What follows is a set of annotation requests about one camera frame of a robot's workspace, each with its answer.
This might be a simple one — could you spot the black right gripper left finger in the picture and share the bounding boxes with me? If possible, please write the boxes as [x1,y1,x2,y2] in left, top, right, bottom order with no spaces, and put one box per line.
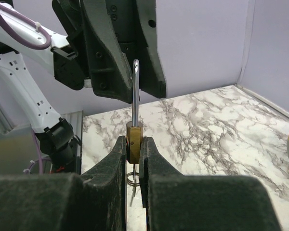
[0,136,127,231]

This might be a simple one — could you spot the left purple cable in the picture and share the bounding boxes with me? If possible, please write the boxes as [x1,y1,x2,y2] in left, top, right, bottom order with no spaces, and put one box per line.
[0,2,53,51]

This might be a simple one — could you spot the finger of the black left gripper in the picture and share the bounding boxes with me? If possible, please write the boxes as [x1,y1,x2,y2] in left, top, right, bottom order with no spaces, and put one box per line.
[80,0,132,103]
[135,0,166,98]

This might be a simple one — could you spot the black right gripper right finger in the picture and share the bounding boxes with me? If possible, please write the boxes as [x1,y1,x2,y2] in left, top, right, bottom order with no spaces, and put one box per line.
[139,137,281,231]

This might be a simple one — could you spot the brass padlock long shackle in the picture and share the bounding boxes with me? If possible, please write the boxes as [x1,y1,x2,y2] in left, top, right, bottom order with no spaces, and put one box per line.
[126,59,143,164]

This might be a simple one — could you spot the small silver key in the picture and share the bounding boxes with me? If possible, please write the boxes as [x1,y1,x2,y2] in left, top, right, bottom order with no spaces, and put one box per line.
[127,164,139,207]

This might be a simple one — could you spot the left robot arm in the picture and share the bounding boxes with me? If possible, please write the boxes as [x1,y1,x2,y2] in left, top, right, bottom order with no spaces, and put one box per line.
[0,0,167,173]

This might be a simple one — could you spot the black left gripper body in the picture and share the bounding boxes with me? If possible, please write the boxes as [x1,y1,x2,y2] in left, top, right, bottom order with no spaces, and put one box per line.
[52,0,145,91]

